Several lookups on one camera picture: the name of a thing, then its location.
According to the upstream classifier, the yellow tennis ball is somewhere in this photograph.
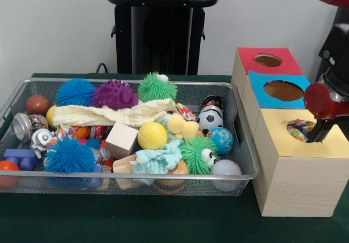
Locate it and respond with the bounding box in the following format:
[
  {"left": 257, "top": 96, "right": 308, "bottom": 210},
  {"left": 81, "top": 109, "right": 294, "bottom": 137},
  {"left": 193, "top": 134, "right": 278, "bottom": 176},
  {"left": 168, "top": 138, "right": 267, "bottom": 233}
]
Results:
[{"left": 137, "top": 122, "right": 169, "bottom": 151}]

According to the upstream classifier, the wooden box with three holes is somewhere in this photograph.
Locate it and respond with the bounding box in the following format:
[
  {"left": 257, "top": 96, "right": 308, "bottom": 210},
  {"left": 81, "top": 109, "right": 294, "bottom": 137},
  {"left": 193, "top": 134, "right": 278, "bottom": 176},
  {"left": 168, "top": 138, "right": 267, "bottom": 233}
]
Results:
[{"left": 231, "top": 46, "right": 349, "bottom": 217}]

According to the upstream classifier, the mint green cloth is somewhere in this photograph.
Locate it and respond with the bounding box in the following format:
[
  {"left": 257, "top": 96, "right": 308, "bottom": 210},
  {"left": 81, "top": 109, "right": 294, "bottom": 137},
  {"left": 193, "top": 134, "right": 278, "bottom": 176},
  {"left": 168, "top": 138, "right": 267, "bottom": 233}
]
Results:
[{"left": 132, "top": 139, "right": 184, "bottom": 186}]

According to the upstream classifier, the blue spiky ball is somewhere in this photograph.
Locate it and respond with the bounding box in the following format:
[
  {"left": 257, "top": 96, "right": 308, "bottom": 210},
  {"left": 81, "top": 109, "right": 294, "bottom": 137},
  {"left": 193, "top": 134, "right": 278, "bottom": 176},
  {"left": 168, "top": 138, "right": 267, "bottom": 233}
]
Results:
[
  {"left": 43, "top": 138, "right": 97, "bottom": 174},
  {"left": 55, "top": 78, "right": 96, "bottom": 107}
]

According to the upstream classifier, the cream muslin cloth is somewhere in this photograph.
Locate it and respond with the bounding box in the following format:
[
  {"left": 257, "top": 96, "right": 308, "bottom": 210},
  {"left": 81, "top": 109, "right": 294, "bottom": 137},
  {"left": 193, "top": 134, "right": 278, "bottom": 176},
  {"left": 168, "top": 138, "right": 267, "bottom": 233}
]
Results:
[{"left": 51, "top": 98, "right": 177, "bottom": 128}]

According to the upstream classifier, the shallow mesh bin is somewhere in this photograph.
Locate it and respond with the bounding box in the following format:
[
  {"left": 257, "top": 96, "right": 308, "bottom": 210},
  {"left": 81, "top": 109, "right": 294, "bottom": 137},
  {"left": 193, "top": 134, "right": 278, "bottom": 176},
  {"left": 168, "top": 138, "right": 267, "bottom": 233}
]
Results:
[{"left": 0, "top": 78, "right": 260, "bottom": 197}]

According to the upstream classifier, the colourful dotted cloth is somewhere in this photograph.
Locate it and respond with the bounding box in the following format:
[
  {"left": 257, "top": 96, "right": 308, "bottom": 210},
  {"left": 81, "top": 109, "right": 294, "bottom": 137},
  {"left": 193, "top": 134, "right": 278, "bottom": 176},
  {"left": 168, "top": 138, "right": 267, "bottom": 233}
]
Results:
[{"left": 286, "top": 119, "right": 317, "bottom": 143}]

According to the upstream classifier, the black and white soccer ball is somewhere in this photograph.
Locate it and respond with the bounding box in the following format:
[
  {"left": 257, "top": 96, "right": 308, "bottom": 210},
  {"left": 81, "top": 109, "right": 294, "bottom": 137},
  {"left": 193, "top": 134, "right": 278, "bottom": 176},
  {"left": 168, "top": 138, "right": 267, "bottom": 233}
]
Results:
[{"left": 196, "top": 109, "right": 224, "bottom": 137}]

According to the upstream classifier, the purple spiky toy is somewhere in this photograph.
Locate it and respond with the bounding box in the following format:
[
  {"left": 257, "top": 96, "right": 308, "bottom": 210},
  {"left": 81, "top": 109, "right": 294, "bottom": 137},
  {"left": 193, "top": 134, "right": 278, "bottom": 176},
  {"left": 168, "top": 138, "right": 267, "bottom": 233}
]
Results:
[{"left": 88, "top": 79, "right": 140, "bottom": 110}]

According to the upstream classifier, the dark green table cloth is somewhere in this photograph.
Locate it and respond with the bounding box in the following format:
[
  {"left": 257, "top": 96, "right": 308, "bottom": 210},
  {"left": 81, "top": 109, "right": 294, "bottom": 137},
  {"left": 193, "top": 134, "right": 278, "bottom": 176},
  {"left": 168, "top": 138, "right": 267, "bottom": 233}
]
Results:
[{"left": 0, "top": 73, "right": 349, "bottom": 243}]

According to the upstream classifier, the green spiky ball white nub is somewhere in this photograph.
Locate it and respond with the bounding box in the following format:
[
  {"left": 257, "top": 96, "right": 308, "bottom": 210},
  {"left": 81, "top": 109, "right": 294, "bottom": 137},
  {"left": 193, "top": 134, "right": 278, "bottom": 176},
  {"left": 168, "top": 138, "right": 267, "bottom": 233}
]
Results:
[{"left": 137, "top": 72, "right": 178, "bottom": 103}]

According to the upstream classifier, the black upright panel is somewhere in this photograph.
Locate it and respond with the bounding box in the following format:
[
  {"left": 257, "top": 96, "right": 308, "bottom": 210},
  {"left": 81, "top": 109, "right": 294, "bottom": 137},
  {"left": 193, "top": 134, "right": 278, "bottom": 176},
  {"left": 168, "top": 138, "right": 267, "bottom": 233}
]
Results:
[{"left": 334, "top": 7, "right": 349, "bottom": 27}]

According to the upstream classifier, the blue globe ball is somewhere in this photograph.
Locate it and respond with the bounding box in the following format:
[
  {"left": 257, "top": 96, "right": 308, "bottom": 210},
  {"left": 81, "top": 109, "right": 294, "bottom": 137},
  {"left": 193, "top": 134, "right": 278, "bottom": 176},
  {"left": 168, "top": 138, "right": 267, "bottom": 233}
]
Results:
[{"left": 206, "top": 127, "right": 234, "bottom": 155}]

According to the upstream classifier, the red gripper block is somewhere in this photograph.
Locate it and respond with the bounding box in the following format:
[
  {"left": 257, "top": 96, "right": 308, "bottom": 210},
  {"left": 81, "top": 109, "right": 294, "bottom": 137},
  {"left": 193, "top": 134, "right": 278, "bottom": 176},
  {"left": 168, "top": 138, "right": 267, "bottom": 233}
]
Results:
[{"left": 304, "top": 83, "right": 349, "bottom": 143}]

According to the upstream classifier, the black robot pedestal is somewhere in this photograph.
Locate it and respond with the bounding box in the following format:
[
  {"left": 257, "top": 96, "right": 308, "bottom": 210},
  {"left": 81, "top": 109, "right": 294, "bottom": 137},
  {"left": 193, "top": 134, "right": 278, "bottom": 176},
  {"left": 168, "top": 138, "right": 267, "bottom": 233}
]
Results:
[{"left": 105, "top": 0, "right": 219, "bottom": 76}]

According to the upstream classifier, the green spiky ball with eyes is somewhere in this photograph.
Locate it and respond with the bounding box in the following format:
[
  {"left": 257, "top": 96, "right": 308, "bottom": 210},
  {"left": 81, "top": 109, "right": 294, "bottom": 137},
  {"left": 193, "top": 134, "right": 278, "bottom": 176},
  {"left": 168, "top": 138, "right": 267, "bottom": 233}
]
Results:
[{"left": 179, "top": 135, "right": 220, "bottom": 175}]

